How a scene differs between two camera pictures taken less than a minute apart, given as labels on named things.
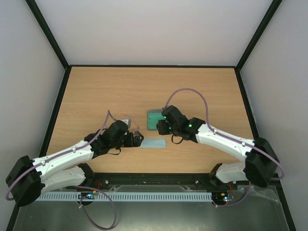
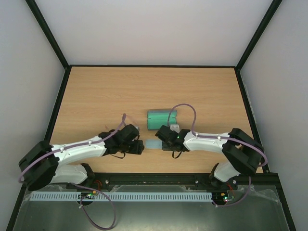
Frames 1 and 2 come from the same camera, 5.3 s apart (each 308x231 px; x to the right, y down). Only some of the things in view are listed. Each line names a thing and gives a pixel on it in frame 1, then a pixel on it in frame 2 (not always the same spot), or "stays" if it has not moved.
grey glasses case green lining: x=153 y=116 stays
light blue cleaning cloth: x=153 y=143 stays
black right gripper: x=161 y=127 → x=167 y=147
